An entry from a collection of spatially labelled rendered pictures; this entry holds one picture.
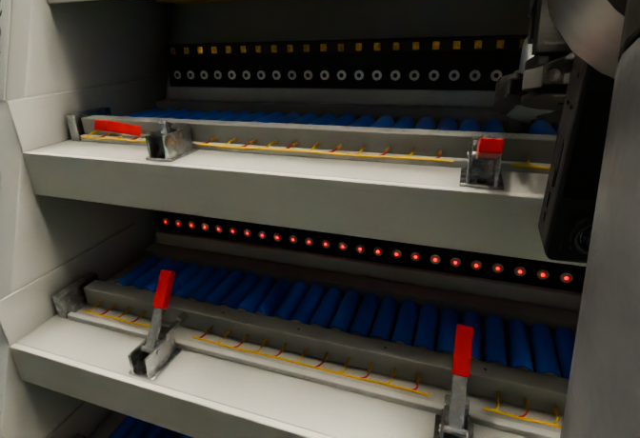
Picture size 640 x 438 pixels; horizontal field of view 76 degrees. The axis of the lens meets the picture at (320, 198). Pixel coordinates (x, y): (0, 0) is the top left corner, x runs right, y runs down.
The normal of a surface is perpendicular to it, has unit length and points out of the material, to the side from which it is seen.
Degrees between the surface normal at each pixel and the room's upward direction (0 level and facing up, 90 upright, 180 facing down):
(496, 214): 111
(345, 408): 21
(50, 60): 90
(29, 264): 90
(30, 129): 90
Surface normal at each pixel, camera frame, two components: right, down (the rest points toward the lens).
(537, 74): -0.84, -0.04
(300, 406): -0.03, -0.93
